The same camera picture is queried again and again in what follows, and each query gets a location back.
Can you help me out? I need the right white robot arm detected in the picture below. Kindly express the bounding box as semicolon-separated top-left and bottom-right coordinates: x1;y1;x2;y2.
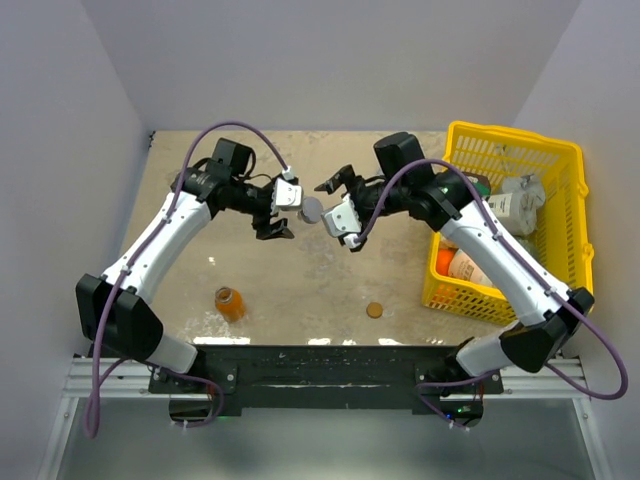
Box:
316;132;594;393

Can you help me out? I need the small labelled bottle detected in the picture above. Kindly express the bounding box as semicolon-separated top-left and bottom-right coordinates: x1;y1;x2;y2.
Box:
439;235;458;250

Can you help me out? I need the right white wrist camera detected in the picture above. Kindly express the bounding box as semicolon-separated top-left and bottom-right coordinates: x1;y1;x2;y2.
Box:
321;194;363;252

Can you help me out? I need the orange ball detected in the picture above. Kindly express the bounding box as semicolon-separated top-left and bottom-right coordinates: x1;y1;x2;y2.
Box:
436;249;456;276

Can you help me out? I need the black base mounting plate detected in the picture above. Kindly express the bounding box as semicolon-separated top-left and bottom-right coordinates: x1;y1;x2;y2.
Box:
149;345;503;423

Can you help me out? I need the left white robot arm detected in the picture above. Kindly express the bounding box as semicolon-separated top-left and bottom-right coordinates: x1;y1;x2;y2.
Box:
76;138;303;392

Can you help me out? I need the clear glass bottle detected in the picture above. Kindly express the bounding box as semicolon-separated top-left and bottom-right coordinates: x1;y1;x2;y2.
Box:
297;209;311;224

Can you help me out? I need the yellow plastic basket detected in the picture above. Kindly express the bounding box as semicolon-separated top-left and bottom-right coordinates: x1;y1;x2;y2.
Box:
422;121;594;326

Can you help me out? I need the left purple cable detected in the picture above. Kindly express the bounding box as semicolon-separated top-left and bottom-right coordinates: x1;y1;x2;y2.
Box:
82;121;296;440

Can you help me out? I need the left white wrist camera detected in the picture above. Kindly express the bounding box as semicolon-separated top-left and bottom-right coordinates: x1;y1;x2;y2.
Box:
271;167;304;214

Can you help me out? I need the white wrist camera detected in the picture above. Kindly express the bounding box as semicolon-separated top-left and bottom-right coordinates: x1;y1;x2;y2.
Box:
321;194;363;252
271;167;304;214

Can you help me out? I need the green round sponge ball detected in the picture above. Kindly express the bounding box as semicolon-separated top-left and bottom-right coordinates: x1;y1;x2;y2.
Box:
514;236;540;261

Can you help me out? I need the pink toilet paper roll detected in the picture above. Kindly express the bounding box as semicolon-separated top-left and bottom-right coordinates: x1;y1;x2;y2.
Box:
448;249;494;287

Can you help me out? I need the aluminium rail frame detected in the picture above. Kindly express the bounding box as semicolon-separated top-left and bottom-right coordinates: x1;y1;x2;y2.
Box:
38;358;612;479

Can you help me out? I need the brown bottle cap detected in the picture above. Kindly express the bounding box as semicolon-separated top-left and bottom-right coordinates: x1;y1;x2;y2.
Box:
366;302;384;319

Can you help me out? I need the white labelled jar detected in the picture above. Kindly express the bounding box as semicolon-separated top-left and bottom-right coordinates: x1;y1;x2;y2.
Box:
488;191;537;237

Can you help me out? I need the silver bottle cap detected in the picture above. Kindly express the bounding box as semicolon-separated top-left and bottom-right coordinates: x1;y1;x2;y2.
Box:
301;196;323;224

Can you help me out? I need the orange juice bottle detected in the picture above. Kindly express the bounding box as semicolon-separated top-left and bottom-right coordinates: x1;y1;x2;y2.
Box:
215;286;246;323

